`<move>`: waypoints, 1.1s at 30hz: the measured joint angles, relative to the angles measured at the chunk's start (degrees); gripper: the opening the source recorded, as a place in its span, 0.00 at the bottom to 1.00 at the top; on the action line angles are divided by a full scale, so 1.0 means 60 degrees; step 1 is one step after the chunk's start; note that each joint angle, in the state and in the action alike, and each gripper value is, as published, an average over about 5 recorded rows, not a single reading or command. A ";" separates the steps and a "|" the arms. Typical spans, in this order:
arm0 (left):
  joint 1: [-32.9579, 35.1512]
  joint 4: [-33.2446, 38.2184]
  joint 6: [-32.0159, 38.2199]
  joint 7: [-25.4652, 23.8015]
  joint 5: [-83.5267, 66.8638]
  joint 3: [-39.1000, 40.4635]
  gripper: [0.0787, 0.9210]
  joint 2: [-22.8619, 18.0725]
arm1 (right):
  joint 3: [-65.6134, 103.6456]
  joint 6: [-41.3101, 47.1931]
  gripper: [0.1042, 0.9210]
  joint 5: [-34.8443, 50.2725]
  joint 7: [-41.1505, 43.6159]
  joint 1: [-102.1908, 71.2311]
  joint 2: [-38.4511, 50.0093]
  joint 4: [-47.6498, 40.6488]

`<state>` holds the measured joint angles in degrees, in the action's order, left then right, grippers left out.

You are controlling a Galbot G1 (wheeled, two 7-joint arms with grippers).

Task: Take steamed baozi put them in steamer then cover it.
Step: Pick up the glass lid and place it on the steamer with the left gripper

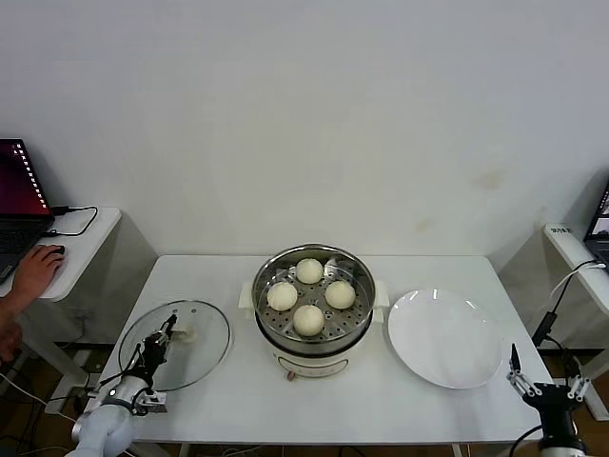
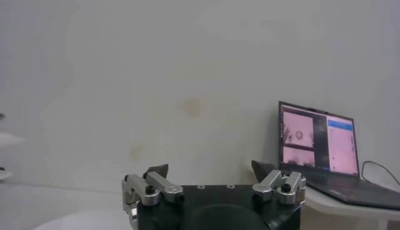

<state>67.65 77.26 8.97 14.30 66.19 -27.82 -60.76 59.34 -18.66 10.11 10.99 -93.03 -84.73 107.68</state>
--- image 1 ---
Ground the white side desk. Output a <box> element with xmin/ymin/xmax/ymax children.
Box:
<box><xmin>543</xmin><ymin>222</ymin><xmax>609</xmax><ymax>421</ymax></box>
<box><xmin>0</xmin><ymin>207</ymin><xmax>125</xmax><ymax>415</ymax></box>

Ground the person bare forearm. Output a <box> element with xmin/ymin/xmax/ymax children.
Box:
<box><xmin>0</xmin><ymin>289</ymin><xmax>25</xmax><ymax>329</ymax></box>

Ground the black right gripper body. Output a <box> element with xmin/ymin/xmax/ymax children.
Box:
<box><xmin>521</xmin><ymin>382</ymin><xmax>580</xmax><ymax>442</ymax></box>

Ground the round glass pot lid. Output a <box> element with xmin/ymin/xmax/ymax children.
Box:
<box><xmin>118</xmin><ymin>299</ymin><xmax>233</xmax><ymax>392</ymax></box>

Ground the round white plate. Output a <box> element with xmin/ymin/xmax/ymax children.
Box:
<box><xmin>387</xmin><ymin>288</ymin><xmax>504</xmax><ymax>390</ymax></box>

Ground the person bare hand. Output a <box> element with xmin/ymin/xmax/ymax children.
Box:
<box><xmin>11</xmin><ymin>245</ymin><xmax>67</xmax><ymax>307</ymax></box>

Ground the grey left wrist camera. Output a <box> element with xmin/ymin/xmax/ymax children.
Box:
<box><xmin>135</xmin><ymin>387</ymin><xmax>168</xmax><ymax>416</ymax></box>

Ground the perforated steel steamer basket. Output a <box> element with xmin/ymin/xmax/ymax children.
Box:
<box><xmin>251</xmin><ymin>243</ymin><xmax>376</xmax><ymax>348</ymax></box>

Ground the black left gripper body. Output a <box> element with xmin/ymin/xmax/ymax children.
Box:
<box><xmin>140</xmin><ymin>332</ymin><xmax>172</xmax><ymax>377</ymax></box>

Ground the black adapter cable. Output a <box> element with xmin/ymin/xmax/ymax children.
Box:
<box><xmin>531</xmin><ymin>259</ymin><xmax>580</xmax><ymax>406</ymax></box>

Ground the black laptop cable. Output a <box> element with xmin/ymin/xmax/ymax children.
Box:
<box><xmin>47</xmin><ymin>206</ymin><xmax>101</xmax><ymax>238</ymax></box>

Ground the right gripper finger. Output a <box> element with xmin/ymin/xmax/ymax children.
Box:
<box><xmin>564</xmin><ymin>359</ymin><xmax>592</xmax><ymax>402</ymax></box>
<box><xmin>505</xmin><ymin>342</ymin><xmax>542</xmax><ymax>400</ymax></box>

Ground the white floor cable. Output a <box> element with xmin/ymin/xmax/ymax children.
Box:
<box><xmin>0</xmin><ymin>370</ymin><xmax>80</xmax><ymax>425</ymax></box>

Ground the white plug cable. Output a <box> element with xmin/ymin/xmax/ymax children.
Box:
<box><xmin>549</xmin><ymin>261</ymin><xmax>609</xmax><ymax>302</ymax></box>

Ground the white steamed baozi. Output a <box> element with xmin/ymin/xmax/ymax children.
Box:
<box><xmin>295</xmin><ymin>257</ymin><xmax>324</xmax><ymax>285</ymax></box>
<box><xmin>324</xmin><ymin>279</ymin><xmax>357</xmax><ymax>309</ymax></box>
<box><xmin>291</xmin><ymin>304</ymin><xmax>325</xmax><ymax>337</ymax></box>
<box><xmin>265</xmin><ymin>281</ymin><xmax>299</xmax><ymax>312</ymax></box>

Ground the cream electric cooker pot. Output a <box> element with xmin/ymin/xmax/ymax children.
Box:
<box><xmin>237</xmin><ymin>280</ymin><xmax>389</xmax><ymax>383</ymax></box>

